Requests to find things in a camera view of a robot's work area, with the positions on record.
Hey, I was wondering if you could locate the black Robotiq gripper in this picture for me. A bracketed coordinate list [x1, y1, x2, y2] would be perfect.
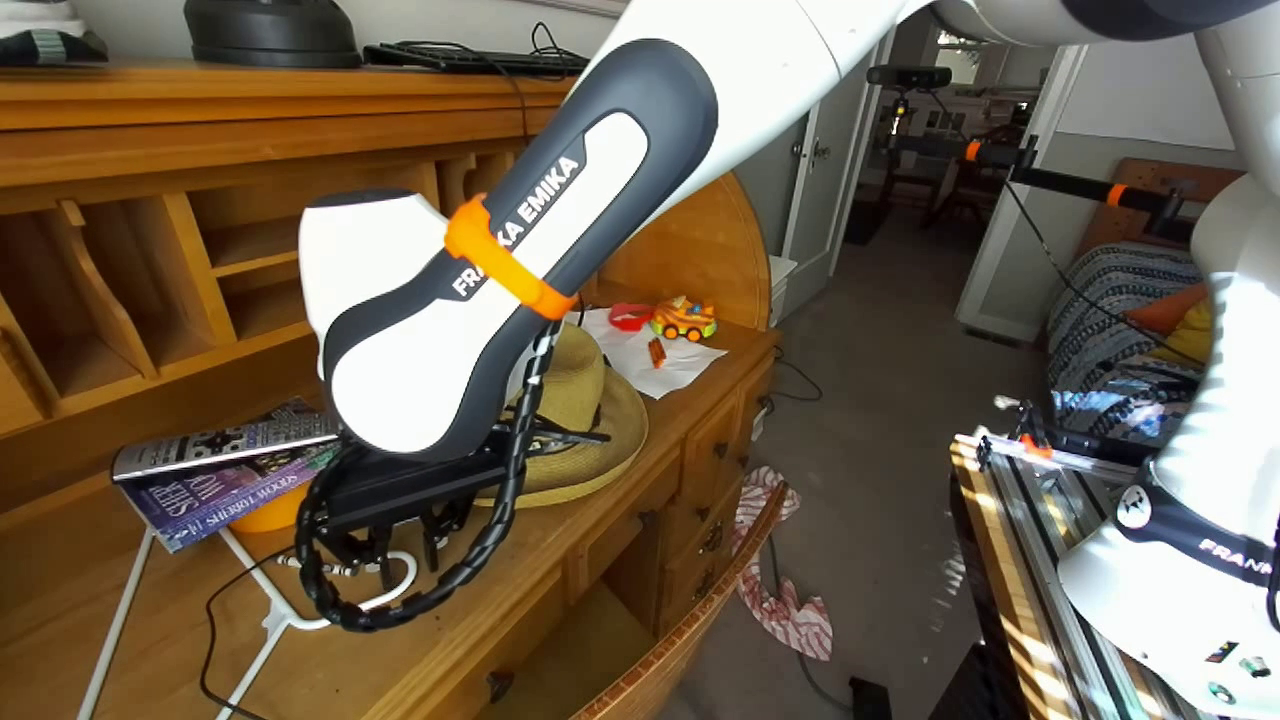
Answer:
[335, 500, 470, 580]

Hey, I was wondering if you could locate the white plastic coat hanger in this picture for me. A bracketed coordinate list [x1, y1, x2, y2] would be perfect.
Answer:
[74, 524, 426, 720]

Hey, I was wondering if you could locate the wooden slatted chair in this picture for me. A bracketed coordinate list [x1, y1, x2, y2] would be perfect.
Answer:
[572, 475, 791, 720]

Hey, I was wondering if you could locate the yellow orange bowl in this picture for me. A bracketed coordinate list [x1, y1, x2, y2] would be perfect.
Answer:
[227, 475, 318, 539]

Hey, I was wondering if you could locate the wooden roll-top desk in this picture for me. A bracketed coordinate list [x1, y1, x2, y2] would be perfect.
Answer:
[0, 58, 786, 720]

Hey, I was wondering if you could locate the tan straw hat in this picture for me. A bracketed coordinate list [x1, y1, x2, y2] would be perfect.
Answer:
[498, 321, 656, 517]

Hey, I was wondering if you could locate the red round lid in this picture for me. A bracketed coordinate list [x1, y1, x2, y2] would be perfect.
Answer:
[608, 302, 659, 336]

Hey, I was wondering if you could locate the yellow orange toy car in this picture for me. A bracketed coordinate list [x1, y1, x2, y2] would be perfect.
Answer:
[649, 293, 719, 348]

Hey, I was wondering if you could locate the red white patterned cloth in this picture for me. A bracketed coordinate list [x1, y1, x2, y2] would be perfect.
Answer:
[732, 463, 841, 664]

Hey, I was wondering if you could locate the black floor power adapter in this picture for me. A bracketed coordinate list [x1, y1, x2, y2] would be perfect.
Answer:
[850, 675, 898, 720]

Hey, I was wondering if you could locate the white door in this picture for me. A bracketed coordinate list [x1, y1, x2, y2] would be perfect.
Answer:
[782, 58, 913, 316]

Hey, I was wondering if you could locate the wooden metal robot stand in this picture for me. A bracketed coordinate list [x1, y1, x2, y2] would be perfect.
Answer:
[949, 398, 1206, 720]

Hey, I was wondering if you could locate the striped grey couch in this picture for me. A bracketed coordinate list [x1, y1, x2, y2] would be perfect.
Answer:
[1039, 235, 1212, 452]

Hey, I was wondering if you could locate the black pole with orange bands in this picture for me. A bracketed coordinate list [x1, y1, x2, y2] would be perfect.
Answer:
[959, 134, 1197, 243]

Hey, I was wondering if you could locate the orange cushion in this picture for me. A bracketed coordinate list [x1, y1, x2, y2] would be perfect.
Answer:
[1125, 275, 1212, 371]

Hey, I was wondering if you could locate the thin black desk cable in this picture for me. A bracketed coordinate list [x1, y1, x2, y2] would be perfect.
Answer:
[195, 543, 303, 720]

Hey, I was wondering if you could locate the orange cable clamp ring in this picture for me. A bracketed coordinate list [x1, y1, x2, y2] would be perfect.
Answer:
[439, 193, 581, 325]

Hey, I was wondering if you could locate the black camera on tripod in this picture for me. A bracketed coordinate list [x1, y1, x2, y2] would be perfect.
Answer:
[865, 61, 957, 243]

